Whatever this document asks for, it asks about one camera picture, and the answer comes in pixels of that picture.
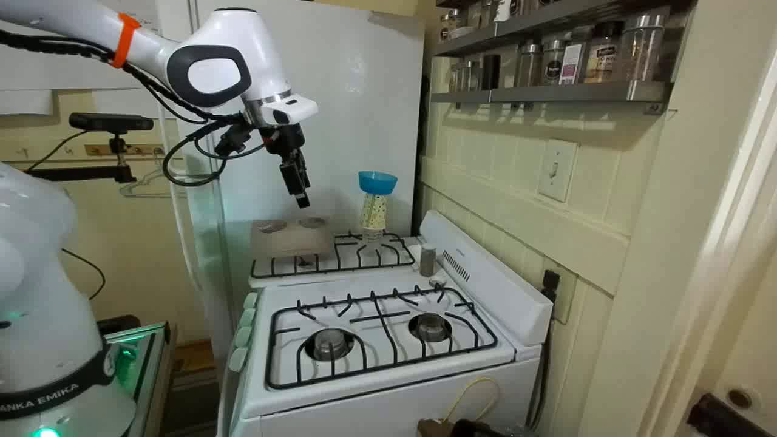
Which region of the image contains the orange cable strap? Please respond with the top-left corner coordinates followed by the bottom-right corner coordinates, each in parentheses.
top-left (109, 10), bottom-right (144, 70)

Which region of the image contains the white refrigerator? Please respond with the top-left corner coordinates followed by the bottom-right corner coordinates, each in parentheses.
top-left (156, 0), bottom-right (427, 359)

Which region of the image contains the glass spice jar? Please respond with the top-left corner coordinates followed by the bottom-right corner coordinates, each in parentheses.
top-left (635, 10), bottom-right (672, 84)
top-left (557, 31), bottom-right (588, 87)
top-left (517, 38), bottom-right (545, 89)
top-left (584, 19), bottom-right (626, 87)
top-left (539, 35), bottom-right (564, 87)

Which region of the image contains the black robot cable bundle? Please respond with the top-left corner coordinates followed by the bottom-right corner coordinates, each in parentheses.
top-left (0, 27), bottom-right (273, 189)

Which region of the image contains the black camera on stand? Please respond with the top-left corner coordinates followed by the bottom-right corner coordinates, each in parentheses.
top-left (21, 109), bottom-right (156, 187)

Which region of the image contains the black power cord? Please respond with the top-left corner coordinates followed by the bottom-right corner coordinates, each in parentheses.
top-left (523, 296), bottom-right (564, 430)

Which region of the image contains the small metal shaker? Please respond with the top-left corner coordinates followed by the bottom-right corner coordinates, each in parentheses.
top-left (417, 246), bottom-right (439, 276)

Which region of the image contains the black door handle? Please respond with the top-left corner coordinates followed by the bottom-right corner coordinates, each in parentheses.
top-left (687, 393), bottom-right (772, 437)

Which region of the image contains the blue plastic bowl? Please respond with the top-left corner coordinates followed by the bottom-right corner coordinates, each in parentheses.
top-left (358, 167), bottom-right (400, 196)

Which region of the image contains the metal spice shelf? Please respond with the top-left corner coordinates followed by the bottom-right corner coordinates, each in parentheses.
top-left (433, 0), bottom-right (700, 59)
top-left (431, 81), bottom-right (676, 116)

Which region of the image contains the cream light switch plate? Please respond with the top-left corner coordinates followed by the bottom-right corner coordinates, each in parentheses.
top-left (537, 138), bottom-right (581, 204)

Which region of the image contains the white gas stove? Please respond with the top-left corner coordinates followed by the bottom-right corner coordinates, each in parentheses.
top-left (216, 207), bottom-right (557, 437)

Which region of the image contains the black burner grate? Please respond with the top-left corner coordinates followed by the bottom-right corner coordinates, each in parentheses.
top-left (249, 228), bottom-right (417, 281)
top-left (266, 281), bottom-right (501, 393)

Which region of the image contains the metal burner cap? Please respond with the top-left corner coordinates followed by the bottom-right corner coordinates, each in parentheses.
top-left (303, 326), bottom-right (359, 361)
top-left (409, 310), bottom-right (455, 342)

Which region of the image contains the wall power outlet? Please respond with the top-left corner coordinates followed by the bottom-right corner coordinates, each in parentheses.
top-left (539, 263), bottom-right (579, 326)

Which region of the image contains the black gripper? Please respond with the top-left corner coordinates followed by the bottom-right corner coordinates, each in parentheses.
top-left (259, 120), bottom-right (317, 211)

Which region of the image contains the metal robot control box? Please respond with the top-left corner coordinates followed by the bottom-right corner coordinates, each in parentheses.
top-left (94, 317), bottom-right (178, 437)

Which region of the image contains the cream panel door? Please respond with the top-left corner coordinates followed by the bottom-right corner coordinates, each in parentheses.
top-left (638, 38), bottom-right (777, 437)

